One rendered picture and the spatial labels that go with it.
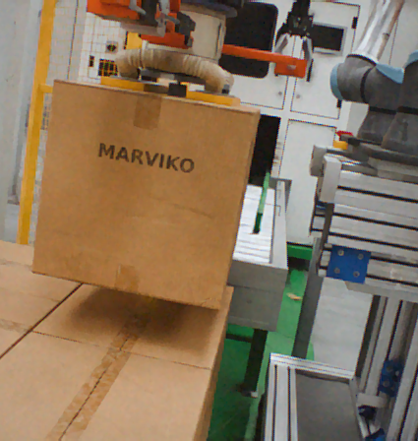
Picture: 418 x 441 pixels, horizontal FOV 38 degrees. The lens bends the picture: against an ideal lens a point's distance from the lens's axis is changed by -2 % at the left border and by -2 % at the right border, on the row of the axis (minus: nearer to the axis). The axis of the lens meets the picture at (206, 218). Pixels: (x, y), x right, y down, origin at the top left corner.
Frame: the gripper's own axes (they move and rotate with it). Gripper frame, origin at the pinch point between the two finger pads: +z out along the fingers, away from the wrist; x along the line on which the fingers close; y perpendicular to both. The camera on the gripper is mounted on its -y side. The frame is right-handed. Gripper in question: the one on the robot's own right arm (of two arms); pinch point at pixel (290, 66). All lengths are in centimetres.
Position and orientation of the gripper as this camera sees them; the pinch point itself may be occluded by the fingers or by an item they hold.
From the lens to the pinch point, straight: 177.7
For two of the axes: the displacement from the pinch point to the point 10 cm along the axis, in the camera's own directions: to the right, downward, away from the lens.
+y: -1.0, 1.7, -9.8
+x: 9.8, 1.8, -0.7
